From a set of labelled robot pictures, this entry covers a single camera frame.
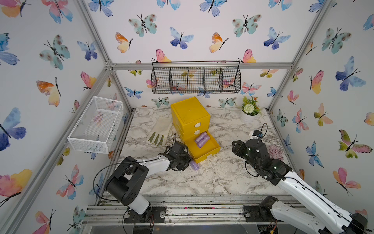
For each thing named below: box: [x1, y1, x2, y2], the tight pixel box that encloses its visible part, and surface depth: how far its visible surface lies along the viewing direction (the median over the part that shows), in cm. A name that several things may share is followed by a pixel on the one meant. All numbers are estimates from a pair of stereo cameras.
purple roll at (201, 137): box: [194, 131, 208, 143], surface depth 103 cm
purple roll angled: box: [189, 160, 200, 171], surface depth 90 cm
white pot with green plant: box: [240, 96, 262, 124], surface depth 106 cm
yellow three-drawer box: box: [170, 96, 222, 164], surface depth 93 cm
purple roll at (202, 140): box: [194, 131, 211, 149], surface depth 102 cm
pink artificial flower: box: [267, 144, 284, 161], surface depth 87 cm
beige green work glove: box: [147, 115, 173, 147], surface depth 107 cm
